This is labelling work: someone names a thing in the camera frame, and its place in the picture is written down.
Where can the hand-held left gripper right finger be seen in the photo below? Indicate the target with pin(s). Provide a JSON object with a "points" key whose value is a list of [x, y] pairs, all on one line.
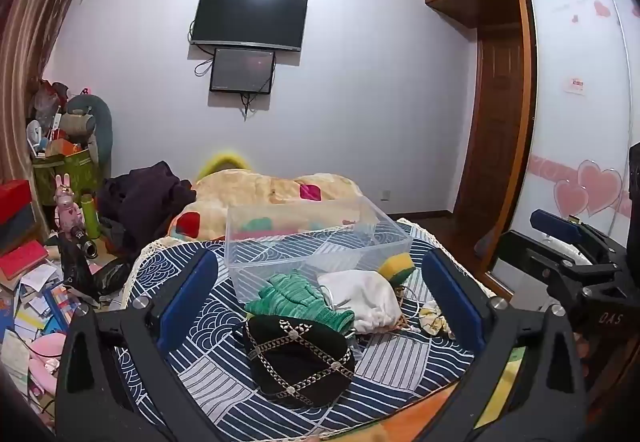
{"points": [[456, 294]]}

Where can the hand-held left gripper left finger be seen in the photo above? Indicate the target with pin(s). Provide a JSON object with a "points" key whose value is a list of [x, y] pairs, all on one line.
{"points": [[189, 294]]}

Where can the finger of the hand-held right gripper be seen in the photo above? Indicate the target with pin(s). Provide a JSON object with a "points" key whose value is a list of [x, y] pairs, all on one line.
{"points": [[552, 223], [525, 262]]}

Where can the small patterned cloth scrunchie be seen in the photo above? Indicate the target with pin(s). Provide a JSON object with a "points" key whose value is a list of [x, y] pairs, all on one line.
{"points": [[432, 320]]}

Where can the yellow green sponge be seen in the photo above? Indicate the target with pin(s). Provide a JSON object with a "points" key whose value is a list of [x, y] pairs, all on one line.
{"points": [[398, 267]]}

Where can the clear plastic storage bin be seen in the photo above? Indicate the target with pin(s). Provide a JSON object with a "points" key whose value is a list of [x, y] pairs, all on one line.
{"points": [[260, 244]]}

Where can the green knit gloves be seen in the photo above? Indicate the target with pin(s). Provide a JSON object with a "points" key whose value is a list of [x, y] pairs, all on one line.
{"points": [[290, 294]]}

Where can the blue wave patterned cloth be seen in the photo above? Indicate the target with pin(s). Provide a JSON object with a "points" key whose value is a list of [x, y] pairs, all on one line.
{"points": [[210, 374]]}

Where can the black plastic bag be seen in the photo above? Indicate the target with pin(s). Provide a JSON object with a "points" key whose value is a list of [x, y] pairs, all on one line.
{"points": [[107, 279]]}

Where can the brown wooden door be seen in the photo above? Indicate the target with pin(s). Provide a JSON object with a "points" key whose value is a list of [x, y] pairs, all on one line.
{"points": [[492, 132]]}

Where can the pile of dark clothes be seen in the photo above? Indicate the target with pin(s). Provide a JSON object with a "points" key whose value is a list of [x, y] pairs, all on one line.
{"points": [[140, 194]]}

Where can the green bottle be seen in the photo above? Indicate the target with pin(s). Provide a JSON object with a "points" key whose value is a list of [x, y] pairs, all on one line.
{"points": [[92, 219]]}

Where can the beige quilt with colourful patches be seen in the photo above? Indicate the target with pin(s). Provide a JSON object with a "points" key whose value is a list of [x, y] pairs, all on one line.
{"points": [[250, 187]]}

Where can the wooden wardrobe with heart doors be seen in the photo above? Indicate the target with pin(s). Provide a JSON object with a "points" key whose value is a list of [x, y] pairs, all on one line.
{"points": [[565, 97]]}

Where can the yellow green plush pillow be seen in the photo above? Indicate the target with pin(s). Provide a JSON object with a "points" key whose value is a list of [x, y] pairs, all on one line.
{"points": [[220, 161]]}

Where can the pink bunny figure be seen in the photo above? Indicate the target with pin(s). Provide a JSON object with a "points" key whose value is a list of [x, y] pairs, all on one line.
{"points": [[67, 212]]}

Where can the pink toy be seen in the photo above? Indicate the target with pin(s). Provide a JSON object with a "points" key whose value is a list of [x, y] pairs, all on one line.
{"points": [[47, 352]]}

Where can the pile of papers and books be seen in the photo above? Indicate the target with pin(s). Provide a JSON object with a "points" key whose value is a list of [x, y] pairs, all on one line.
{"points": [[35, 312]]}

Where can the green storage box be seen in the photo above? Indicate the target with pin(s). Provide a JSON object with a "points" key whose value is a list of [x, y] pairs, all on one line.
{"points": [[75, 172]]}

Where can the red book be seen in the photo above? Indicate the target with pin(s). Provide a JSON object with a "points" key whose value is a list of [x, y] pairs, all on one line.
{"points": [[22, 259]]}

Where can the grey box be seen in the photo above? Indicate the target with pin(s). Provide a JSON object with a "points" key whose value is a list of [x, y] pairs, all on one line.
{"points": [[17, 232]]}

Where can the grey green plush toy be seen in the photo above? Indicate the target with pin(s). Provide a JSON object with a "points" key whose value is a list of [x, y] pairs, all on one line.
{"points": [[102, 132]]}

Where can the red box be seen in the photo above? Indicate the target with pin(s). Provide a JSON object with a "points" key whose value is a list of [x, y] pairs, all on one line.
{"points": [[14, 199]]}

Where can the small white fan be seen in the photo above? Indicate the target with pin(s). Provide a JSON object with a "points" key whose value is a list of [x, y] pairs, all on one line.
{"points": [[35, 135]]}

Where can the brown striped curtain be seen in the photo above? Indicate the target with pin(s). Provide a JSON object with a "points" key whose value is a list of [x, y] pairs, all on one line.
{"points": [[30, 47]]}

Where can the black camera lens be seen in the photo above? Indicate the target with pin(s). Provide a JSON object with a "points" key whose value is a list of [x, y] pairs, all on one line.
{"points": [[85, 244]]}

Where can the white wall socket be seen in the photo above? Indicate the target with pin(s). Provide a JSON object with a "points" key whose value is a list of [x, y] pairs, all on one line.
{"points": [[385, 195]]}

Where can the small black wall monitor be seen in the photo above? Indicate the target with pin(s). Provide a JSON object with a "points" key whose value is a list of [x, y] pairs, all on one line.
{"points": [[242, 70]]}

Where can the black wall television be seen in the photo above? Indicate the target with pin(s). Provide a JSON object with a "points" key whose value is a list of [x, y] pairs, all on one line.
{"points": [[247, 15]]}

